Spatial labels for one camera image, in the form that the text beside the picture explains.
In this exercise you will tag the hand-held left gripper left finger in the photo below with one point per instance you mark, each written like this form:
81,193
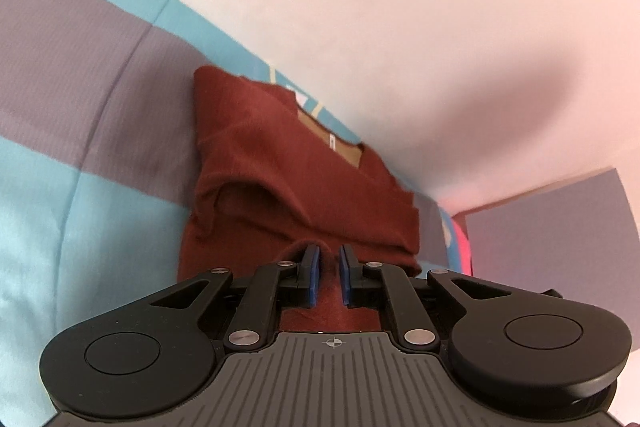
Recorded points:
313,279

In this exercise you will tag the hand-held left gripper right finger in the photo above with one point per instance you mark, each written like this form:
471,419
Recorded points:
345,279

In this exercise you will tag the dark red sweater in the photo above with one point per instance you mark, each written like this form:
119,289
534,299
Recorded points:
280,157

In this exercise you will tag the pink pillow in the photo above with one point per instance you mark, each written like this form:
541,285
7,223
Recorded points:
462,247

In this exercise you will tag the grey headboard panel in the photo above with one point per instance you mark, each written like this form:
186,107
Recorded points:
545,232

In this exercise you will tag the blue and grey bedsheet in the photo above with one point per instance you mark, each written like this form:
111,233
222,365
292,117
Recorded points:
75,107

